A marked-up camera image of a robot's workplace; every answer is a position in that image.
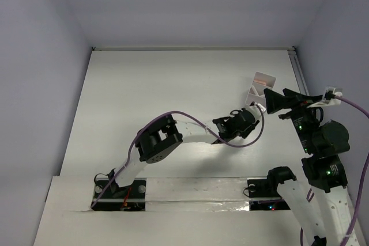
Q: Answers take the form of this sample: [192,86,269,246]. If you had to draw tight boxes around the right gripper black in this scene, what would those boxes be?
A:
[263,86,323,152]

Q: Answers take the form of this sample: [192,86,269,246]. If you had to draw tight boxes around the pink eraser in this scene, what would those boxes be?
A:
[253,78,275,87]

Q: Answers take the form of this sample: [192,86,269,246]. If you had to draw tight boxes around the pink white marker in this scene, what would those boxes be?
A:
[250,85,263,97]

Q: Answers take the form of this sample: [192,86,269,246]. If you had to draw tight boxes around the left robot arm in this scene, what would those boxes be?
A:
[93,103,265,203]

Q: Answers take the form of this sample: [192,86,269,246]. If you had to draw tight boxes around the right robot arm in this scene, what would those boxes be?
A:
[264,87,359,245]

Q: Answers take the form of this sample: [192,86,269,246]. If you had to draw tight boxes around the white compartment pen holder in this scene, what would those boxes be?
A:
[245,72,276,107]

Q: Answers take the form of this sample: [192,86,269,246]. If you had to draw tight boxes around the white front platform board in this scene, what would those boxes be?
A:
[35,174,300,245]

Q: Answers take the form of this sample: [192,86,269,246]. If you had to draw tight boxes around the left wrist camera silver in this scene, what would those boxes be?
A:
[249,103,266,119]

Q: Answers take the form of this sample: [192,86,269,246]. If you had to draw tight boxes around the right side aluminium rail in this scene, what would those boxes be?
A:
[288,50,309,95]

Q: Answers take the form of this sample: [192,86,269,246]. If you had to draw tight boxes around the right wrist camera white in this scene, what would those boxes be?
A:
[308,86,343,108]

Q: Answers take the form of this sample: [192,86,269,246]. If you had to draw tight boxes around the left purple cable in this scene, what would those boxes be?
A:
[89,102,266,209]

